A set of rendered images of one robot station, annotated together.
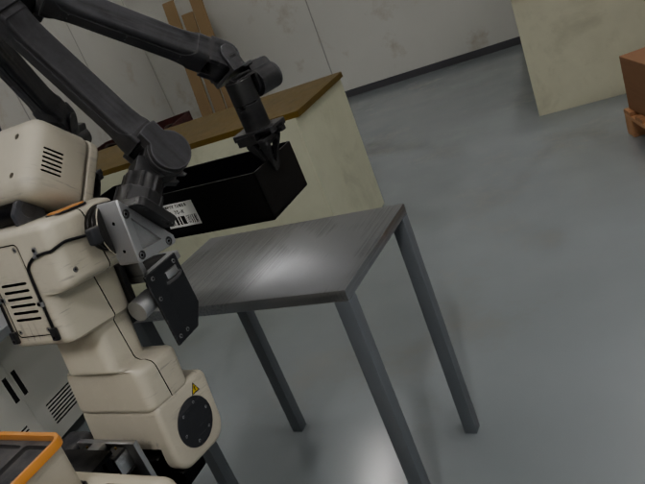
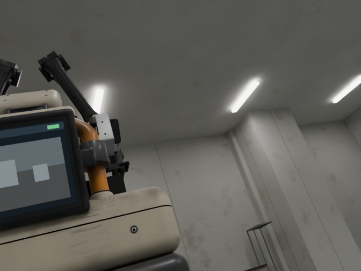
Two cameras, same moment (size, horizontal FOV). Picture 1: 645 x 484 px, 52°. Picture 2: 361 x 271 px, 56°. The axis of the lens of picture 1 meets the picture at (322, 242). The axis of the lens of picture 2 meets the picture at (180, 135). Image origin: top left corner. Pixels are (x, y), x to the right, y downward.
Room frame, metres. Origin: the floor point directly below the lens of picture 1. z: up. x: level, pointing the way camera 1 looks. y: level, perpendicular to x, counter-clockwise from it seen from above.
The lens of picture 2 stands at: (0.30, 0.93, 0.62)
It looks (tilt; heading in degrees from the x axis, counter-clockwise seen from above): 24 degrees up; 308
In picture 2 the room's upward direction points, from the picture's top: 18 degrees counter-clockwise
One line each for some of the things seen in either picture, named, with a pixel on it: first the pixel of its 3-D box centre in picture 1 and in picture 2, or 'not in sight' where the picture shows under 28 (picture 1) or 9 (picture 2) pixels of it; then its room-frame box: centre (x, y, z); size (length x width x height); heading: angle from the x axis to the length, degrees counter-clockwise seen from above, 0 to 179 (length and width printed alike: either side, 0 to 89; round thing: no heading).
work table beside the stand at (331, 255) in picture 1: (315, 374); not in sight; (1.72, 0.17, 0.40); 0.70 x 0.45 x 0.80; 57
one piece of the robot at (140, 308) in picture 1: (122, 295); not in sight; (1.31, 0.43, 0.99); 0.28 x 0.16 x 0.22; 57
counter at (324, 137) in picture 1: (173, 207); not in sight; (4.22, 0.82, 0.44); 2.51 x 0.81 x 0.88; 63
